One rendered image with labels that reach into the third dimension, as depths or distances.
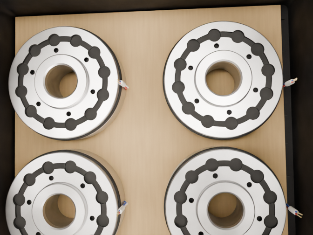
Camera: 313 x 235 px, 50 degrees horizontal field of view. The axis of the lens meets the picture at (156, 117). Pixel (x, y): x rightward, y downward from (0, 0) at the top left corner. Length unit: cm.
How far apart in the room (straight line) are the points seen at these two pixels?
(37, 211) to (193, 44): 20
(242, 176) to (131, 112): 12
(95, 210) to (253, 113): 16
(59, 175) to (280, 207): 19
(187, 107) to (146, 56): 7
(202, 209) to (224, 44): 14
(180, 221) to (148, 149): 7
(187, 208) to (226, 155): 6
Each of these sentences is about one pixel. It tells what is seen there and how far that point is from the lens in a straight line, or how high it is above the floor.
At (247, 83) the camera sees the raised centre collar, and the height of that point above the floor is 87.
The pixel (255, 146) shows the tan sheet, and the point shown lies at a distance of 33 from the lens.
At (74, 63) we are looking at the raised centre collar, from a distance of 30.
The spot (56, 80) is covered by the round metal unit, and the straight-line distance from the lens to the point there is 33.
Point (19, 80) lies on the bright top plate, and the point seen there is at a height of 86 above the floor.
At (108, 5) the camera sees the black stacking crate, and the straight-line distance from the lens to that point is 34.
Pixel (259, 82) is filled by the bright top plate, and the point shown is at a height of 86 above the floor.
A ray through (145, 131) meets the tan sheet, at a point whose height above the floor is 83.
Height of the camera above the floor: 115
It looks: 85 degrees down
